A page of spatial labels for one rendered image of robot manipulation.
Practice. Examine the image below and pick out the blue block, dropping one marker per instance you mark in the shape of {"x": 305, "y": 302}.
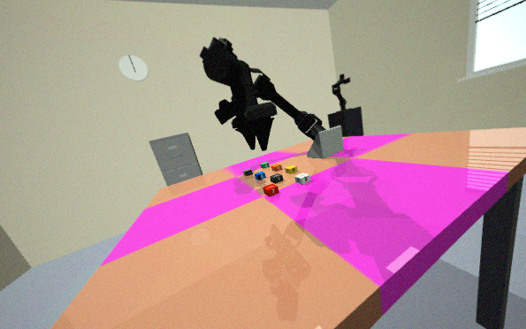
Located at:
{"x": 260, "y": 175}

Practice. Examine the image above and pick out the small orange block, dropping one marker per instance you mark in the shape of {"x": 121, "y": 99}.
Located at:
{"x": 276, "y": 167}

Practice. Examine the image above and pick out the red digit block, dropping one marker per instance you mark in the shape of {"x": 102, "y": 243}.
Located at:
{"x": 270, "y": 190}

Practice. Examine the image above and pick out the yellow block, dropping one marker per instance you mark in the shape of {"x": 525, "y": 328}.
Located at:
{"x": 291, "y": 169}

